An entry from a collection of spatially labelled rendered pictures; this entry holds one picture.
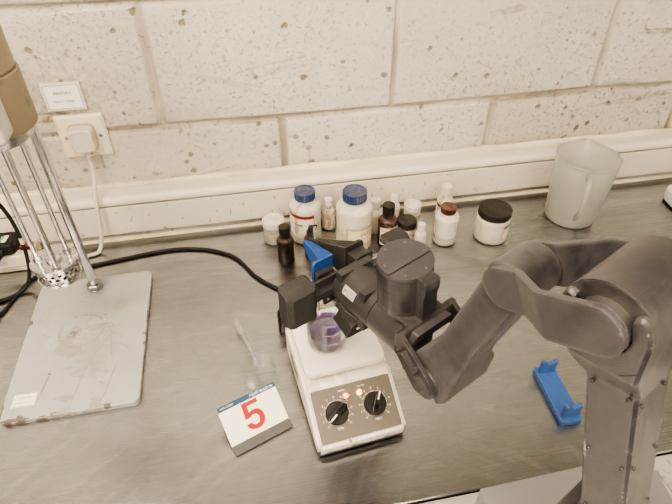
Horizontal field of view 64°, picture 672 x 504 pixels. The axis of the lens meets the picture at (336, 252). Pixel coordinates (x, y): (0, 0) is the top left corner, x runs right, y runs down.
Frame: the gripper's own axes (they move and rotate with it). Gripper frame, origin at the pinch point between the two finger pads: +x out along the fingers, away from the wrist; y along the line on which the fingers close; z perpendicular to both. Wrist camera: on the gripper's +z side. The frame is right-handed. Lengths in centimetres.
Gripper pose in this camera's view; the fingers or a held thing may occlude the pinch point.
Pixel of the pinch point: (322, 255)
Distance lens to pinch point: 68.6
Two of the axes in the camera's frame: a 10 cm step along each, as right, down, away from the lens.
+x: -6.1, -5.1, 6.1
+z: 0.0, 7.7, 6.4
